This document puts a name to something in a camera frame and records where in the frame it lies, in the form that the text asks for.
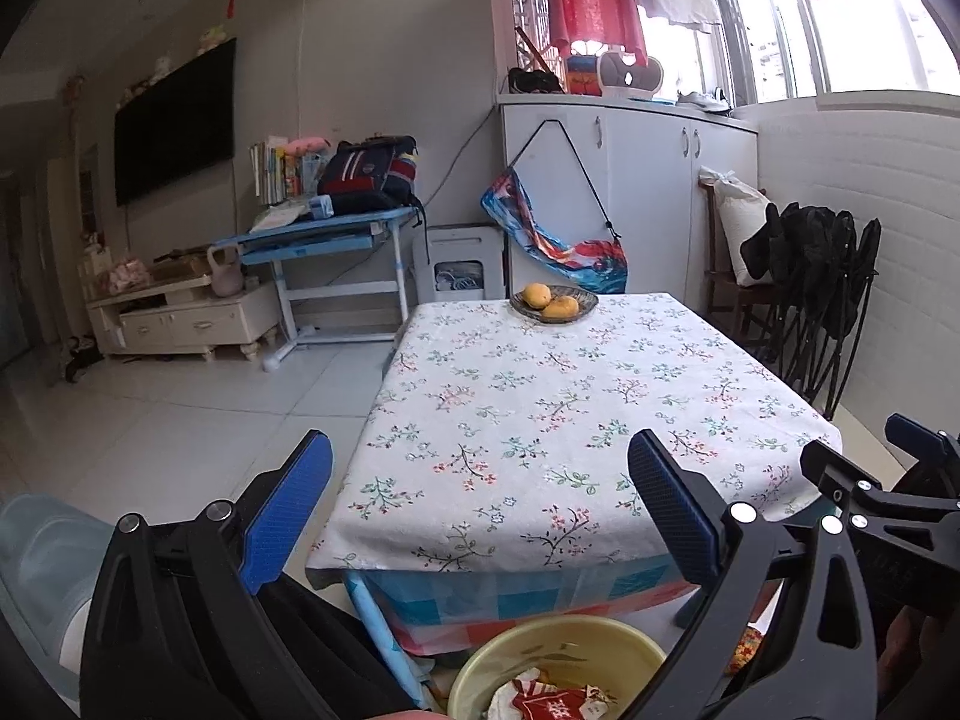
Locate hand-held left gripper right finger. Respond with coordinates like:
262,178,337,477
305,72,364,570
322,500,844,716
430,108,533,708
628,429,878,720

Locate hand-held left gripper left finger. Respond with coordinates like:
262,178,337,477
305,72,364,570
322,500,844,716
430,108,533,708
79,429,333,720

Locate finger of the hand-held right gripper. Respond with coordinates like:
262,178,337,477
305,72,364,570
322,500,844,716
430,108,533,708
885,412,960,496
801,439,960,533

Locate red and white snack bag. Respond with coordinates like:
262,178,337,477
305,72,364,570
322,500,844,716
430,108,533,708
508,679,617,720

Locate yellow plastic bin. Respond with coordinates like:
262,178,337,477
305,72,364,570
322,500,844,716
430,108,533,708
448,615,668,720

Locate person's right hand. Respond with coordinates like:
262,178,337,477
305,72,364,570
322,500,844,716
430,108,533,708
879,610,960,695

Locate floral tablecloth table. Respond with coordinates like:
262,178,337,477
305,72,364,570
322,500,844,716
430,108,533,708
304,292,842,590

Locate red yellow patterned item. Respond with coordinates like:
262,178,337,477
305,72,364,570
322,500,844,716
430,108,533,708
726,626,764,677

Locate stack of black folding chairs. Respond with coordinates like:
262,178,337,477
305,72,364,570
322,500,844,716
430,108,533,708
741,202,882,421

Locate blue red checked table cover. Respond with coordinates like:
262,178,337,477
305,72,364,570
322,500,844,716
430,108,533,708
345,559,773,661

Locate wooden chair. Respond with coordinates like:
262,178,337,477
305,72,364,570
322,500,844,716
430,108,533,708
697,165,781,338

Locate cream television stand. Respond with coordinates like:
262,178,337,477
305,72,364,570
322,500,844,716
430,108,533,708
86,274,282,361

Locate glass fruit plate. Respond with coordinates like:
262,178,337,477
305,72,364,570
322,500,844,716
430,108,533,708
510,283,599,325

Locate pink kettlebell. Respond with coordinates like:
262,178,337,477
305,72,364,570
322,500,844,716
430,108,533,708
208,244,245,297

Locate black floor shoes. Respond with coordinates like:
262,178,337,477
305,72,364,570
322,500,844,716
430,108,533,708
64,334,98,383

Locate pale blue chair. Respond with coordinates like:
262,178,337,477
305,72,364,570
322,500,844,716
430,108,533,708
0,495,113,698

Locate colourful hanging bag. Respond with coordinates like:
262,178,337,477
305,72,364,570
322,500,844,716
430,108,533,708
480,118,629,295

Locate blue study desk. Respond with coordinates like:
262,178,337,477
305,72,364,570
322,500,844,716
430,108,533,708
208,206,428,372

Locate white sack on chair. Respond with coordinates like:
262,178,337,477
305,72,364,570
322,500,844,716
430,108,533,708
709,169,773,287

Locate white plastic stool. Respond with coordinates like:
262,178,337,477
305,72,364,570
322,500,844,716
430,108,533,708
427,223,502,302

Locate white cabinet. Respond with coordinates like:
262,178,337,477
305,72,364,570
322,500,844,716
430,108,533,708
499,94,762,316

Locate row of books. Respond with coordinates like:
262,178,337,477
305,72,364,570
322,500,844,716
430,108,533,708
250,139,305,207

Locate navy red backpack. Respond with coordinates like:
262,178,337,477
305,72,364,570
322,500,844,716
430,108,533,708
316,135,419,215

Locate black flat television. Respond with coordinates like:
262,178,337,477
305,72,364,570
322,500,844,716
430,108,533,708
114,37,237,205

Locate window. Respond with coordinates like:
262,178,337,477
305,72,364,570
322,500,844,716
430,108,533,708
705,0,960,102

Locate black shoes pair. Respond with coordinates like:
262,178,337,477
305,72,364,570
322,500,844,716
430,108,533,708
506,67,563,95

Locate grey hanging garment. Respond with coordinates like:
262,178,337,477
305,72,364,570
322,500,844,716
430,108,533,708
634,0,725,35

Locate red hanging cloth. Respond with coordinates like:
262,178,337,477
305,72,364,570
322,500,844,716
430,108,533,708
546,0,650,65

